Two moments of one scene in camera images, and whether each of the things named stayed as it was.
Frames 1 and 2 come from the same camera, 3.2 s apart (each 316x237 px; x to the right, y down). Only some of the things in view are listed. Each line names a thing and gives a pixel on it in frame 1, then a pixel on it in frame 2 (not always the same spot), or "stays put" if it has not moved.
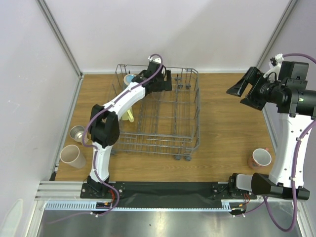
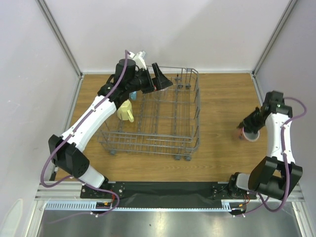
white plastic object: x=10 y=224 stays put
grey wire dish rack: x=166 y=123 stays put
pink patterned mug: x=260 y=157 -> x=240 y=134
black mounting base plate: x=167 y=195 stays put
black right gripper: x=253 y=92 -> x=252 y=121
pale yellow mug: x=128 y=115 stays put
